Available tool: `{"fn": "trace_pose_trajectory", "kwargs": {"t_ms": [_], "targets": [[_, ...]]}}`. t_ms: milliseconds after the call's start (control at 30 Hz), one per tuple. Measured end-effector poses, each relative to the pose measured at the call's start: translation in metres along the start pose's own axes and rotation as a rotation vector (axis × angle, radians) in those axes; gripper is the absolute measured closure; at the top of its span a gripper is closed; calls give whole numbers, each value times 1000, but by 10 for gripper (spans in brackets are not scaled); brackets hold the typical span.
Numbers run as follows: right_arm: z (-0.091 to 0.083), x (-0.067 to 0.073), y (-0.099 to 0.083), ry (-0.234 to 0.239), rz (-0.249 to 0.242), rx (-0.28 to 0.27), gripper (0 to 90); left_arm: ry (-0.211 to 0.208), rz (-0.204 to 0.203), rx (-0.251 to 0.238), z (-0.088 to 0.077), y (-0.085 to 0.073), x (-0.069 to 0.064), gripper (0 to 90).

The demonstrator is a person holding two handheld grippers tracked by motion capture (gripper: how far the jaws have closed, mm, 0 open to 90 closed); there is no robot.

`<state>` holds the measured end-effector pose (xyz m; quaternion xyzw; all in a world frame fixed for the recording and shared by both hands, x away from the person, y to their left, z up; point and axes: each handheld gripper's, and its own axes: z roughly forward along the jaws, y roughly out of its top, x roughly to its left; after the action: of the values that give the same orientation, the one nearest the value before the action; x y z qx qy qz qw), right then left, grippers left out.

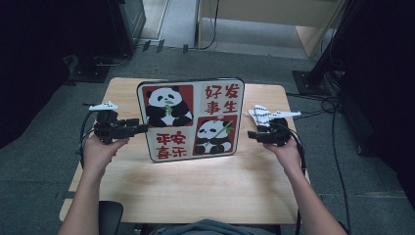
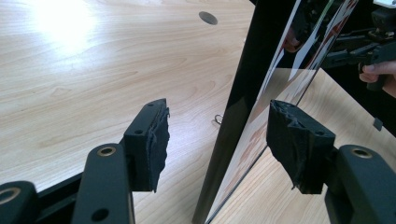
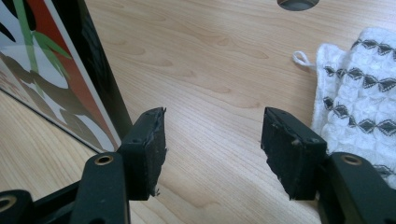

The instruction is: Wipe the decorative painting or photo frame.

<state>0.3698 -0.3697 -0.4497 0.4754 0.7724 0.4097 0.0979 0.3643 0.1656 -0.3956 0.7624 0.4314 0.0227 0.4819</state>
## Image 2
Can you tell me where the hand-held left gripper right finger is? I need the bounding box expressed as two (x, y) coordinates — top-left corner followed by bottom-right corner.
(266, 99), (337, 195)

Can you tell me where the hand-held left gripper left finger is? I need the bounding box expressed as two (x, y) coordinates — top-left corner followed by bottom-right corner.
(122, 98), (171, 193)

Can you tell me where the dark board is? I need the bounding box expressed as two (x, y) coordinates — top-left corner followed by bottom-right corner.
(191, 0), (360, 224)

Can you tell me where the black tape piece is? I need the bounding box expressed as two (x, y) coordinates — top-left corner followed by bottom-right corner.
(372, 117), (385, 132)

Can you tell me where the dark round table grommet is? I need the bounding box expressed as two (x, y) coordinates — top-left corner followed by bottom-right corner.
(198, 10), (219, 26)

